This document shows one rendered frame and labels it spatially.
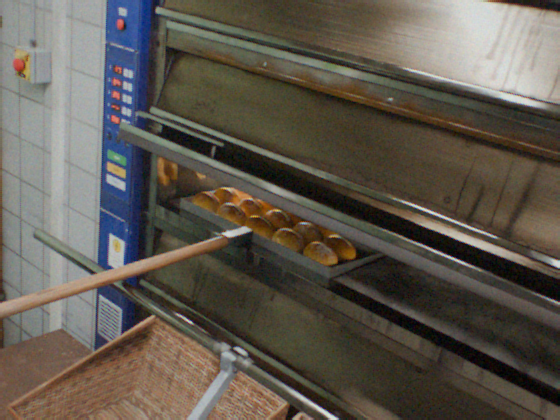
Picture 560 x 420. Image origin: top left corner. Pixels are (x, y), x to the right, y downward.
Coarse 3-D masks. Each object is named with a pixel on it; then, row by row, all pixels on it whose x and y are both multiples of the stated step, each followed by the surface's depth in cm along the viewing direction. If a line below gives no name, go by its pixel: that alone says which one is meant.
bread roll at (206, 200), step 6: (204, 192) 208; (210, 192) 208; (198, 198) 207; (204, 198) 206; (210, 198) 205; (216, 198) 206; (198, 204) 206; (204, 204) 205; (210, 204) 205; (216, 204) 205; (210, 210) 205; (216, 210) 205
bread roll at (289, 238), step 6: (288, 228) 190; (276, 234) 190; (282, 234) 188; (288, 234) 188; (294, 234) 187; (300, 234) 189; (276, 240) 189; (282, 240) 188; (288, 240) 187; (294, 240) 187; (300, 240) 187; (288, 246) 187; (294, 246) 186; (300, 246) 187; (300, 252) 187
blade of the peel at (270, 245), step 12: (192, 204) 206; (204, 216) 204; (216, 216) 200; (228, 228) 198; (252, 240) 193; (264, 240) 190; (348, 240) 202; (276, 252) 188; (288, 252) 185; (360, 252) 195; (372, 252) 196; (300, 264) 183; (312, 264) 180; (348, 264) 183; (360, 264) 187
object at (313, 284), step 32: (192, 224) 201; (256, 256) 186; (320, 288) 173; (384, 320) 162; (416, 320) 163; (448, 352) 153; (480, 352) 154; (480, 384) 149; (512, 384) 144; (544, 384) 145; (544, 416) 141
